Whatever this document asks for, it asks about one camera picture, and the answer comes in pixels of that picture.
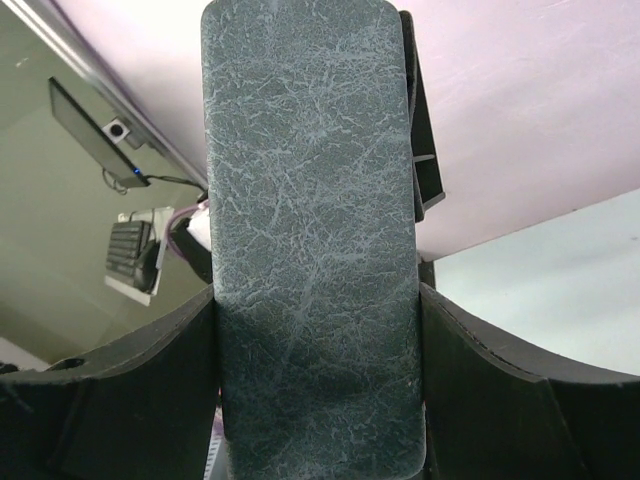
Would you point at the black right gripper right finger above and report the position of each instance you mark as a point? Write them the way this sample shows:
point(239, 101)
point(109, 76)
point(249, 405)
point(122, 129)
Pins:
point(499, 407)

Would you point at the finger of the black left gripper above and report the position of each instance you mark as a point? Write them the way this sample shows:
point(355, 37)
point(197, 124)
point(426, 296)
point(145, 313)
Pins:
point(427, 182)

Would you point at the black top camera bar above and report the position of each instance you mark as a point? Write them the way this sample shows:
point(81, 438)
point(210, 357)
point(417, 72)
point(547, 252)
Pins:
point(98, 143)

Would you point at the dark green glasses case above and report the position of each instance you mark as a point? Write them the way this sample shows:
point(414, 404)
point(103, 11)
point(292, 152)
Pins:
point(313, 241)

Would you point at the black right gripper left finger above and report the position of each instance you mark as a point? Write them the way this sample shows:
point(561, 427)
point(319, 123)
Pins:
point(139, 407)

